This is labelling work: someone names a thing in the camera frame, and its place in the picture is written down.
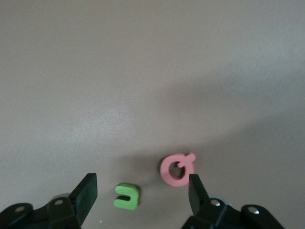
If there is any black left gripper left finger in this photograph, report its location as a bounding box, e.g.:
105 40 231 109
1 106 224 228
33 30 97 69
0 173 98 229

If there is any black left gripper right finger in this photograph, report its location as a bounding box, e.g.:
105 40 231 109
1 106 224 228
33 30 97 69
181 174 284 229

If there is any green letter U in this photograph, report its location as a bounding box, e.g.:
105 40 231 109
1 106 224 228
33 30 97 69
113 182 140 210

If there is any pink letter Q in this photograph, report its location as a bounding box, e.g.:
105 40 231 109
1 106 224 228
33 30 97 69
159 152 197 187

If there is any brown table cover sheet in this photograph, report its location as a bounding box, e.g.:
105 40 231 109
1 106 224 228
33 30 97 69
0 0 305 229

